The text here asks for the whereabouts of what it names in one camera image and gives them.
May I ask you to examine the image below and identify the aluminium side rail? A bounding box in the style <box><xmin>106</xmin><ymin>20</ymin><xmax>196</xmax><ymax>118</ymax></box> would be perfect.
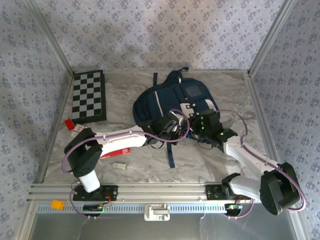
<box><xmin>33</xmin><ymin>71</ymin><xmax>76</xmax><ymax>185</ymax></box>
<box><xmin>246</xmin><ymin>71</ymin><xmax>295</xmax><ymax>185</ymax></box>

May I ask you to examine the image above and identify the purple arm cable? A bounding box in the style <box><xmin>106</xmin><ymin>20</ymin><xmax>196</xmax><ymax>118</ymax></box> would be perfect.
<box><xmin>61</xmin><ymin>108</ymin><xmax>191</xmax><ymax>221</ymax></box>
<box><xmin>214</xmin><ymin>108</ymin><xmax>307</xmax><ymax>221</ymax></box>

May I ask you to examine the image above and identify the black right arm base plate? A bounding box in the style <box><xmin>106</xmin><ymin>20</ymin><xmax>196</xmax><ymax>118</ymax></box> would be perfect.
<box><xmin>205</xmin><ymin>184</ymin><xmax>252</xmax><ymax>201</ymax></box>

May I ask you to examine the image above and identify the orange plastic connector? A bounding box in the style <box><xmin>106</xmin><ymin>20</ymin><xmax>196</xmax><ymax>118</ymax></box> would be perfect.
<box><xmin>50</xmin><ymin>199</ymin><xmax>65</xmax><ymax>210</ymax></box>

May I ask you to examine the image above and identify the navy blue backpack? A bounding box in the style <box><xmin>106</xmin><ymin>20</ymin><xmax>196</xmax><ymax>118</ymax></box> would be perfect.
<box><xmin>132</xmin><ymin>66</ymin><xmax>221</xmax><ymax>169</ymax></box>

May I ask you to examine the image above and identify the aluminium frame post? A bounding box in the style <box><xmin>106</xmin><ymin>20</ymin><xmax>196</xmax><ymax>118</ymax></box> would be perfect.
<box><xmin>24</xmin><ymin>0</ymin><xmax>76</xmax><ymax>76</ymax></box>
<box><xmin>247</xmin><ymin>0</ymin><xmax>298</xmax><ymax>76</ymax></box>

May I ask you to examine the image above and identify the white plastic latch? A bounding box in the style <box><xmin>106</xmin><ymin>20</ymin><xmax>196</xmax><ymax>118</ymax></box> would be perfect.
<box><xmin>144</xmin><ymin>203</ymin><xmax>171</xmax><ymax>222</ymax></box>

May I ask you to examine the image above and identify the slotted grey cable duct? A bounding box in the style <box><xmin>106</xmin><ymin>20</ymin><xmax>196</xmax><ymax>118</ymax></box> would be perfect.
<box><xmin>37</xmin><ymin>203</ymin><xmax>292</xmax><ymax>213</ymax></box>

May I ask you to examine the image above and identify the aluminium frame rail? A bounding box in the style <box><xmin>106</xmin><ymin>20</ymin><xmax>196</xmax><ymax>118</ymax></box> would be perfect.
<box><xmin>27</xmin><ymin>183</ymin><xmax>300</xmax><ymax>202</ymax></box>

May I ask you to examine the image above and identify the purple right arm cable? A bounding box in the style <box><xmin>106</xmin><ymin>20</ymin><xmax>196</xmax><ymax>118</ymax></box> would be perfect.
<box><xmin>214</xmin><ymin>108</ymin><xmax>307</xmax><ymax>221</ymax></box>

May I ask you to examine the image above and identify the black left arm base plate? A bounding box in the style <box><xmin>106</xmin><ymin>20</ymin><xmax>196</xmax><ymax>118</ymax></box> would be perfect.
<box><xmin>72</xmin><ymin>184</ymin><xmax>119</xmax><ymax>202</ymax></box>

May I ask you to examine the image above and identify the white and red card box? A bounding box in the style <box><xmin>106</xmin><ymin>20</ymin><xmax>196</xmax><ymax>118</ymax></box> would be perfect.
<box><xmin>69</xmin><ymin>123</ymin><xmax>88</xmax><ymax>136</ymax></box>

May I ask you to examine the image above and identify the black and grey chessboard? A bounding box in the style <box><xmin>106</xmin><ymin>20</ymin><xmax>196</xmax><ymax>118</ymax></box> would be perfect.
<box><xmin>71</xmin><ymin>69</ymin><xmax>108</xmax><ymax>125</ymax></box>

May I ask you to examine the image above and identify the red pencil pouch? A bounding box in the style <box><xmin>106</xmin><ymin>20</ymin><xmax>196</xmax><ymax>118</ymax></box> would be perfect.
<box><xmin>99</xmin><ymin>147</ymin><xmax>131</xmax><ymax>160</ymax></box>

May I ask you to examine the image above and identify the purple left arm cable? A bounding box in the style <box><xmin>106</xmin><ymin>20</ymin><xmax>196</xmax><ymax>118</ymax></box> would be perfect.
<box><xmin>61</xmin><ymin>108</ymin><xmax>191</xmax><ymax>221</ymax></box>

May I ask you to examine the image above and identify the grey metal sheet panel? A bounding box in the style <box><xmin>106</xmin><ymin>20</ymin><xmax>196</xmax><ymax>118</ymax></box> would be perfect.
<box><xmin>29</xmin><ymin>212</ymin><xmax>301</xmax><ymax>240</ymax></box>

